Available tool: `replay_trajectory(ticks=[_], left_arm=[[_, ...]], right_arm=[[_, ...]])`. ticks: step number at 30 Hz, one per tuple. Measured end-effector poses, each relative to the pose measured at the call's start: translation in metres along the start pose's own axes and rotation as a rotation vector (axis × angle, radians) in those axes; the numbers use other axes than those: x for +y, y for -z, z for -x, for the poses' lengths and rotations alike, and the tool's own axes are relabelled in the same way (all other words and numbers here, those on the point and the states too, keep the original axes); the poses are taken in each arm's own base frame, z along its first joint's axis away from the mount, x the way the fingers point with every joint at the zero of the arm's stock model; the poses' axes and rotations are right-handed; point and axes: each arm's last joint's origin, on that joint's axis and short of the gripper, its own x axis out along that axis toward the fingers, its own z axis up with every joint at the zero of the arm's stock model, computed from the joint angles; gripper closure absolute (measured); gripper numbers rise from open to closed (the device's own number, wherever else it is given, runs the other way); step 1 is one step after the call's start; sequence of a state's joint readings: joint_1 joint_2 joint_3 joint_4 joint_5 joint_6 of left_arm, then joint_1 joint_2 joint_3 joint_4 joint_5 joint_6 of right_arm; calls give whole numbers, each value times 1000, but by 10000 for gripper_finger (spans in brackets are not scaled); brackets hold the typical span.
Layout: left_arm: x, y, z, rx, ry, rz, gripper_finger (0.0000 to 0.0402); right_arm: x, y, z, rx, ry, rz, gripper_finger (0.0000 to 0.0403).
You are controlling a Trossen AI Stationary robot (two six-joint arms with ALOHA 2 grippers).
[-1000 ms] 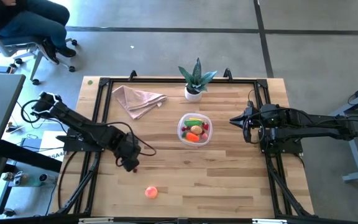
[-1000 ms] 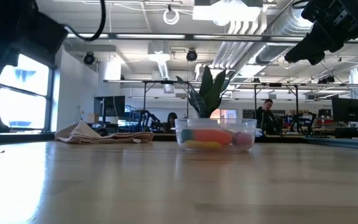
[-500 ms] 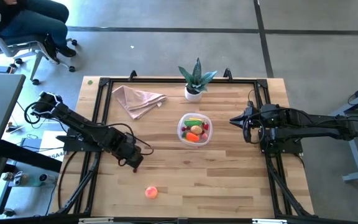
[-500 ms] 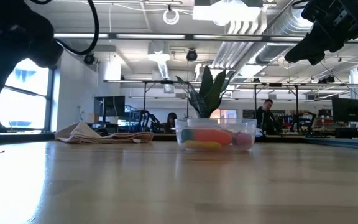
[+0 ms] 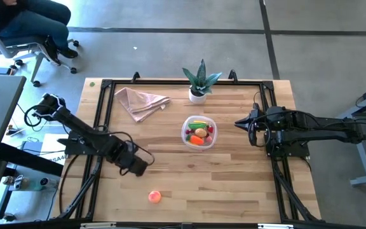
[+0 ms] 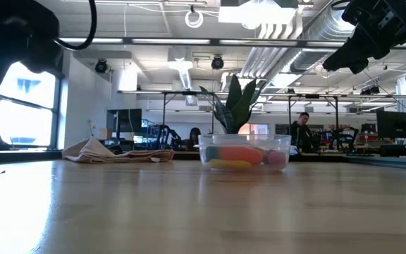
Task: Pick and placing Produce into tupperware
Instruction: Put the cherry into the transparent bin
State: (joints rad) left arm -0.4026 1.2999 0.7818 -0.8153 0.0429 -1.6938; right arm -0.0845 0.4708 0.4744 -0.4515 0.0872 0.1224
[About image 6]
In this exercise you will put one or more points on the snake plant in white pot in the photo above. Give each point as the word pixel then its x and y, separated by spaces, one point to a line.
pixel 240 109

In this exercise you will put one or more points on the black aluminium table frame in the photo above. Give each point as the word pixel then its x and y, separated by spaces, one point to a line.
pixel 382 162

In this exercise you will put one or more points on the orange ball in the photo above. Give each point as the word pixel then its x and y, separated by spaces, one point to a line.
pixel 240 155

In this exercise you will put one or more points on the beige folded cloth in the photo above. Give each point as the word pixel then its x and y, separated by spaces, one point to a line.
pixel 136 156

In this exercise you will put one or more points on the clear plastic tupperware container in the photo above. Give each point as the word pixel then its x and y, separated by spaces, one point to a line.
pixel 245 139

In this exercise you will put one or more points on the silver ventilation duct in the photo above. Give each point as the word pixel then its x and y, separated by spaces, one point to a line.
pixel 315 35

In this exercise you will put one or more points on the small pink toy fruit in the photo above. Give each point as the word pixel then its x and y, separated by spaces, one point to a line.
pixel 277 157

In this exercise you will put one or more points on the yellow toy fry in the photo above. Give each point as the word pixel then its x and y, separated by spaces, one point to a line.
pixel 229 164

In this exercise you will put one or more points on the black background robot arm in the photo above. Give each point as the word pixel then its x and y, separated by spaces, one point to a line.
pixel 166 128

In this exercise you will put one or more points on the black overhead beam with lights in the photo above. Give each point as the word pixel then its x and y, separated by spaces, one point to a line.
pixel 215 42

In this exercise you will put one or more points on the white ceiling light panel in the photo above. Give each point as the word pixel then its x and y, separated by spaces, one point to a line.
pixel 256 14

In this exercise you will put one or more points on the black monitor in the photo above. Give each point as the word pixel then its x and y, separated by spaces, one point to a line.
pixel 397 124
pixel 123 120

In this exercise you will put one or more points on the green toy cucumber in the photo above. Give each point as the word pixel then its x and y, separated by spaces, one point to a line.
pixel 211 153

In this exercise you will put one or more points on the black workbench frame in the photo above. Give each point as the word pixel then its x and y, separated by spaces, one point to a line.
pixel 189 93
pixel 312 96

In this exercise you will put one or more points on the black ceiling spotlight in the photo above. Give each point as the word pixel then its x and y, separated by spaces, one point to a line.
pixel 218 63
pixel 101 66

